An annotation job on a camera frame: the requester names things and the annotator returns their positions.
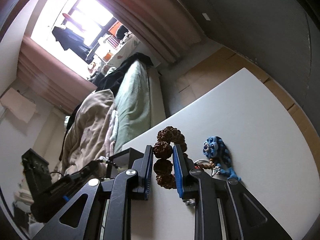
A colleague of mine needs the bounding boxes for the paper sheet on wall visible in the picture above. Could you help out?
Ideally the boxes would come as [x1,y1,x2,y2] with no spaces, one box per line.
[1,88,36,124]

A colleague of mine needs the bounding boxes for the black clothing on bed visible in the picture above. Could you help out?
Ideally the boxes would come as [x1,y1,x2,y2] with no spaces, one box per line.
[95,53,154,97]

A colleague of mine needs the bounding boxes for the hanging dark clothes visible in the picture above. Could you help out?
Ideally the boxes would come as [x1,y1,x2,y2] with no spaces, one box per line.
[52,27,91,60]

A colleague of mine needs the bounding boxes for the white wall socket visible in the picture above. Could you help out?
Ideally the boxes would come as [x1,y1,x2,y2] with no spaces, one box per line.
[202,13,211,21]

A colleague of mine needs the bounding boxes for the red orange bead bracelet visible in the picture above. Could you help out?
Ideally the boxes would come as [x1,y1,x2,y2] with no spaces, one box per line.
[194,158,221,178]

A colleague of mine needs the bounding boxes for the flattened cardboard on floor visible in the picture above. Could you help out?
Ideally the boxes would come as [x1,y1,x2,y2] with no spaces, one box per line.
[175,47,319,160]

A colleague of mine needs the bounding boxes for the pink left curtain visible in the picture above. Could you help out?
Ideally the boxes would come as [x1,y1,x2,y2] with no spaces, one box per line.
[17,36,97,114]

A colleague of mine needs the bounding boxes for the pink right curtain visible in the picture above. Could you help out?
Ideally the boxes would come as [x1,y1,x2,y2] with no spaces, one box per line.
[97,0,204,65]

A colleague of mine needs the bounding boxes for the floral patterned bedding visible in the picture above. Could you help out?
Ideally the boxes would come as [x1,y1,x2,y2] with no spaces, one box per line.
[102,32,140,68]

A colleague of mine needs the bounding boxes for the beige blanket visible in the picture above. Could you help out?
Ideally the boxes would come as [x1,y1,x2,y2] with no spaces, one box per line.
[57,89,115,175]

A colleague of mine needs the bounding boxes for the orange box by window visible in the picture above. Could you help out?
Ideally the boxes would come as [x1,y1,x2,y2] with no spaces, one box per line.
[108,21,122,36]

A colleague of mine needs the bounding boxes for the pink curtain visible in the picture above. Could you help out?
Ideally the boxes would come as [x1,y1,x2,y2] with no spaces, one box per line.
[97,0,204,65]
[17,36,97,114]

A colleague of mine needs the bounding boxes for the blue flower bead necklace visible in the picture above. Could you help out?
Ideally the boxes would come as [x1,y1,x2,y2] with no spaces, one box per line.
[202,135,243,183]

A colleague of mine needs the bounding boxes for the black open jewelry box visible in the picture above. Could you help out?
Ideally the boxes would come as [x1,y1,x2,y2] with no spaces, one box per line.
[106,148,144,179]

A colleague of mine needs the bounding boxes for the hanging pink garment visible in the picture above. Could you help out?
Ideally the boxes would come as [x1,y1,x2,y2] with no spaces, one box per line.
[62,13,82,30]

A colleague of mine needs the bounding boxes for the green bed sheet mattress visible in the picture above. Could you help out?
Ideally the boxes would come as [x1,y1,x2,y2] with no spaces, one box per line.
[114,60,165,153]

